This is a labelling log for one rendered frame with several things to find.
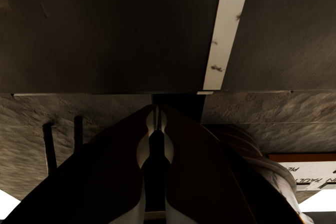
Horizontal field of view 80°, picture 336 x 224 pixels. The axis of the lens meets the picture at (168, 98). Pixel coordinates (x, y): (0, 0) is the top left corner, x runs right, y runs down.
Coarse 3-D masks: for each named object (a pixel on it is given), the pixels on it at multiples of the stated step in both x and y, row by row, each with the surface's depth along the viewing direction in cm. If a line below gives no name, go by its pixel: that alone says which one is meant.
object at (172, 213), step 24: (168, 120) 11; (192, 120) 11; (168, 144) 10; (192, 144) 9; (216, 144) 9; (168, 168) 8; (192, 168) 8; (216, 168) 8; (168, 192) 7; (192, 192) 7; (216, 192) 7; (240, 192) 7; (168, 216) 7; (192, 216) 6; (216, 216) 6; (240, 216) 6
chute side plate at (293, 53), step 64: (0, 0) 5; (64, 0) 5; (128, 0) 5; (192, 0) 5; (256, 0) 5; (320, 0) 5; (0, 64) 6; (64, 64) 6; (128, 64) 6; (192, 64) 6; (256, 64) 6; (320, 64) 6
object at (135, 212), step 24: (120, 120) 11; (144, 120) 11; (96, 144) 9; (120, 144) 9; (144, 144) 10; (96, 168) 8; (120, 168) 8; (72, 192) 7; (96, 192) 7; (120, 192) 7; (144, 192) 8; (72, 216) 6; (96, 216) 6; (120, 216) 6
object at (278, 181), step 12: (144, 168) 25; (156, 168) 24; (264, 168) 28; (144, 180) 24; (156, 180) 23; (276, 180) 28; (156, 192) 23; (288, 192) 29; (156, 204) 21; (144, 216) 21; (156, 216) 21; (300, 216) 25
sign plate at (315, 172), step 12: (276, 156) 44; (288, 156) 44; (300, 156) 44; (312, 156) 44; (324, 156) 44; (288, 168) 45; (300, 168) 45; (312, 168) 46; (324, 168) 46; (300, 180) 51; (312, 180) 51; (324, 180) 51
